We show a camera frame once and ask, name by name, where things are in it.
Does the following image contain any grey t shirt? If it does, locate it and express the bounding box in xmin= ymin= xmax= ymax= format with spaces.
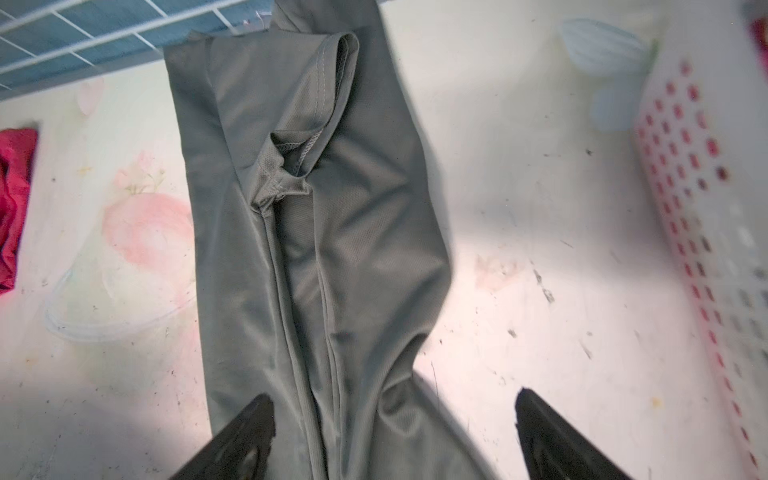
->
xmin=165 ymin=1 xmax=490 ymax=479

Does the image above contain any white plastic laundry basket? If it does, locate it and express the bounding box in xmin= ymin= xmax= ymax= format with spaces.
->
xmin=634 ymin=1 xmax=767 ymax=479

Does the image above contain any folded magenta t shirt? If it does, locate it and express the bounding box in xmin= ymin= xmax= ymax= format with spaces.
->
xmin=1 ymin=128 xmax=38 ymax=294

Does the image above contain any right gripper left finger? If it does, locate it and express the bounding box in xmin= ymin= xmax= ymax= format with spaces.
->
xmin=171 ymin=393 xmax=276 ymax=480

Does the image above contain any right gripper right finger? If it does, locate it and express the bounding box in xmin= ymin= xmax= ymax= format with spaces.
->
xmin=515 ymin=388 xmax=630 ymax=480

